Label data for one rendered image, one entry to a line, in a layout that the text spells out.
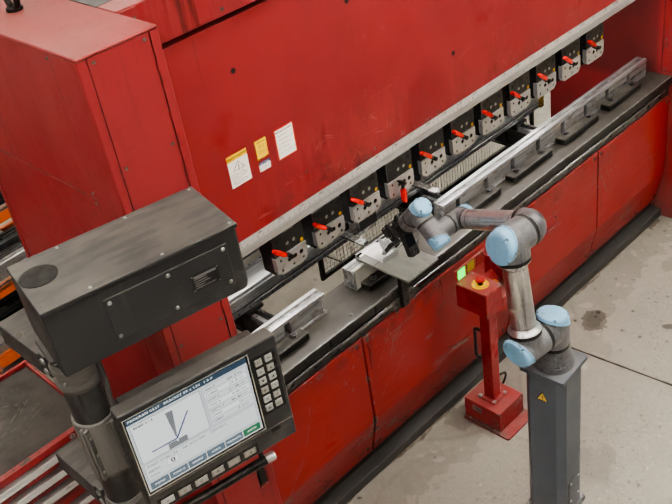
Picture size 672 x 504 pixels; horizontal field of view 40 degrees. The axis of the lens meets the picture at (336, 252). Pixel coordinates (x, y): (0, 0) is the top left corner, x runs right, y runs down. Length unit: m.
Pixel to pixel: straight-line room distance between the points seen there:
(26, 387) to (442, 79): 1.95
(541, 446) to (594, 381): 0.91
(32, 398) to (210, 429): 1.15
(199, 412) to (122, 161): 0.69
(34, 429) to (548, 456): 1.88
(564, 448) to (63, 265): 2.11
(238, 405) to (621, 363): 2.55
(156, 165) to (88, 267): 0.48
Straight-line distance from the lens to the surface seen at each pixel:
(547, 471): 3.77
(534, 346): 3.22
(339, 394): 3.68
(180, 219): 2.29
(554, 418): 3.54
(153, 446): 2.41
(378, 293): 3.67
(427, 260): 3.61
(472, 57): 3.86
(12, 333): 2.54
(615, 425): 4.34
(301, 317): 3.53
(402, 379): 3.97
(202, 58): 2.87
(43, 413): 3.40
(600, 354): 4.67
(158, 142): 2.57
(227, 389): 2.42
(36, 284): 2.21
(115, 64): 2.44
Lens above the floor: 3.10
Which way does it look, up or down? 34 degrees down
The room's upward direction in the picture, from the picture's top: 10 degrees counter-clockwise
